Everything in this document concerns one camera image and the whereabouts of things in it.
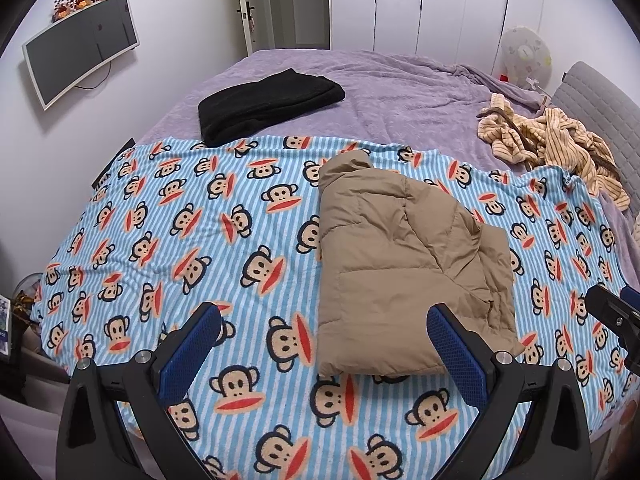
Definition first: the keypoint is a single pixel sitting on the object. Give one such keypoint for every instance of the grey quilted headboard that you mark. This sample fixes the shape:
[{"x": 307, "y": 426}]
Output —
[{"x": 590, "y": 90}]

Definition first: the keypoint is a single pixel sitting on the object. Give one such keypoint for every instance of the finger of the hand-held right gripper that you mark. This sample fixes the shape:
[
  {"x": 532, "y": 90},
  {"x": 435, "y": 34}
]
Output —
[
  {"x": 602, "y": 304},
  {"x": 631, "y": 297}
]

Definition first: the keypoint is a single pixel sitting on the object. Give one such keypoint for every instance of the black flat object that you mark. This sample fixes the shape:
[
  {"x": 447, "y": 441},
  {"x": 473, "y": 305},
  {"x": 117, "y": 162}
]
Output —
[{"x": 115, "y": 160}]

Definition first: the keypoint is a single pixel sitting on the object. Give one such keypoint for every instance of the black folded cloth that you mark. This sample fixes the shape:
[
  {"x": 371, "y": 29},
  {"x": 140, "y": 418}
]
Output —
[{"x": 265, "y": 105}]

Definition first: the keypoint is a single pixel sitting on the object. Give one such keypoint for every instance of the wall-mounted television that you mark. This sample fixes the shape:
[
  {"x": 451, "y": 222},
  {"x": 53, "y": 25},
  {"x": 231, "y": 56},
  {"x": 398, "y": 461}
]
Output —
[{"x": 75, "y": 50}]

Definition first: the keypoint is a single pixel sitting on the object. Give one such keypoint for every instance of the purple bedspread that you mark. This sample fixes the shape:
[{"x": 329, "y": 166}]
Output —
[{"x": 400, "y": 90}]

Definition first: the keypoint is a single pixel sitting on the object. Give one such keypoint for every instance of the standing fan with printed cover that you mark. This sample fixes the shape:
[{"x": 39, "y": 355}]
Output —
[{"x": 520, "y": 55}]

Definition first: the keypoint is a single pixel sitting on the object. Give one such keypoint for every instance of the blue striped monkey print blanket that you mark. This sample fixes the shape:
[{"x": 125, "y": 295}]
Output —
[{"x": 200, "y": 220}]

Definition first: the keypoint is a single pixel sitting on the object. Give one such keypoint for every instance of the khaki puffer jacket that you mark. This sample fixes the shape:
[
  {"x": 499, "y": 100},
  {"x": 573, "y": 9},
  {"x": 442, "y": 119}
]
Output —
[{"x": 390, "y": 260}]

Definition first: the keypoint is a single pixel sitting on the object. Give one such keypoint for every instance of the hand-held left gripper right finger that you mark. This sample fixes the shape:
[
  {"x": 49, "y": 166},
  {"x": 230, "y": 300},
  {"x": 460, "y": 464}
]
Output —
[{"x": 455, "y": 355}]

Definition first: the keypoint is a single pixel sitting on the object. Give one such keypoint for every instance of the white wardrobe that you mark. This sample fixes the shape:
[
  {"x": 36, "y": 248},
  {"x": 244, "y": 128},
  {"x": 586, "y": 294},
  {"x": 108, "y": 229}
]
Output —
[{"x": 400, "y": 5}]

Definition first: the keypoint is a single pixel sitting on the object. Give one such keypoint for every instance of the beige striped fleece clothes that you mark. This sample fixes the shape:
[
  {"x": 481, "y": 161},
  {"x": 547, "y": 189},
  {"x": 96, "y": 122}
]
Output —
[{"x": 565, "y": 145}]

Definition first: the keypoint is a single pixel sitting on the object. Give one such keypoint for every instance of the blue printed box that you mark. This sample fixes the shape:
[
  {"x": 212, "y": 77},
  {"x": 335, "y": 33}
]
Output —
[{"x": 5, "y": 325}]

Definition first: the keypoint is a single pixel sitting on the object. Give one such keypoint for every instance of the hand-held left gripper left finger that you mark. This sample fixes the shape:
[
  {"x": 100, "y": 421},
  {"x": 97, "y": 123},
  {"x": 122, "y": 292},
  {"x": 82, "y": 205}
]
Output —
[{"x": 192, "y": 355}]

